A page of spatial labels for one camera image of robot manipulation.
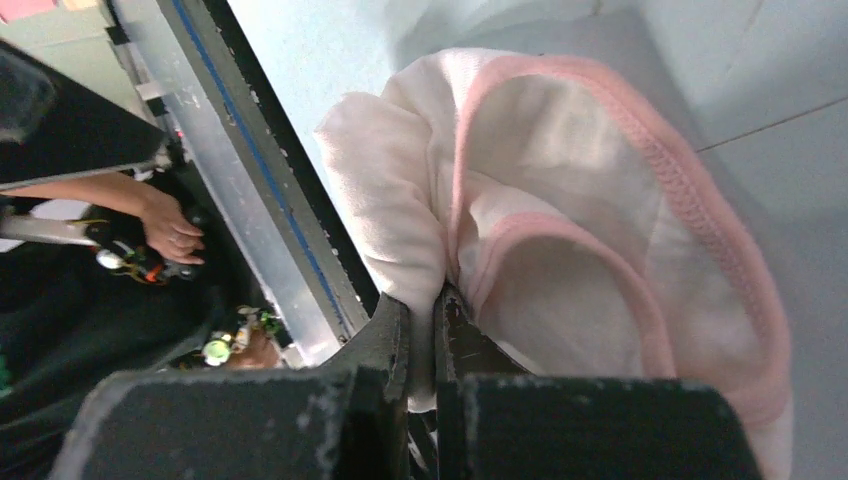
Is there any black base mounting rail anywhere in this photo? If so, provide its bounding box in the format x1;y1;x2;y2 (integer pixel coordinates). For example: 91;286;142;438
201;1;379;328

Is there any operator bare hand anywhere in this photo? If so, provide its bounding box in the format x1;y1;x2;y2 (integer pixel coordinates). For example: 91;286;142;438
137;184;205;265

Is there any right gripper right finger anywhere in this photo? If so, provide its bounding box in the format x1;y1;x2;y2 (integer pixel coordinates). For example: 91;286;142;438
433;283;527;479

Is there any operator bare forearm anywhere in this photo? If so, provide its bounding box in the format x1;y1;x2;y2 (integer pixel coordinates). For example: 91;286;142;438
1;172;152;216

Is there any white pink-trimmed underwear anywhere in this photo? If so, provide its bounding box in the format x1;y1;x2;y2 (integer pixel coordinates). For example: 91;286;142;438
315;48;793;479

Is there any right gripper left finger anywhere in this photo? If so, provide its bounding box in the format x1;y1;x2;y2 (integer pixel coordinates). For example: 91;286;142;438
321;293;411;479

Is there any black teleoperation handle device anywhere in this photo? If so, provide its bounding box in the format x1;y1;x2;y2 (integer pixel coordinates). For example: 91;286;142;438
74;207;206;285

